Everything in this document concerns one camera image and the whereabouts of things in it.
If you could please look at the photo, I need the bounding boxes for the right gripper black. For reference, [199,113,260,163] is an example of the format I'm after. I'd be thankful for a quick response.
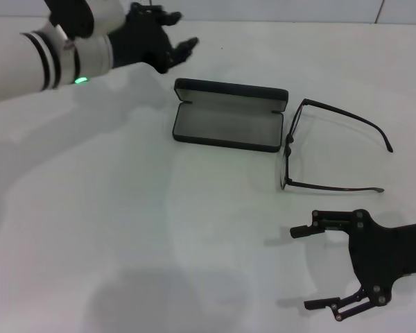
[289,209,416,321]

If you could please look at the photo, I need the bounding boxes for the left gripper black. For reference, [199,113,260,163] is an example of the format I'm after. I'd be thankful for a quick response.
[106,3,200,74]

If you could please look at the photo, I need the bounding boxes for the black glasses case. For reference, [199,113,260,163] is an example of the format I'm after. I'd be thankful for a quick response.
[172,78,289,153]

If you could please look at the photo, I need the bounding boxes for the black glasses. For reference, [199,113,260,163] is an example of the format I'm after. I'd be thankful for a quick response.
[275,99,395,194]

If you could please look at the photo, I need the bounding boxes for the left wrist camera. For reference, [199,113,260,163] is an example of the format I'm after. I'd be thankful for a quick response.
[43,0,128,40]

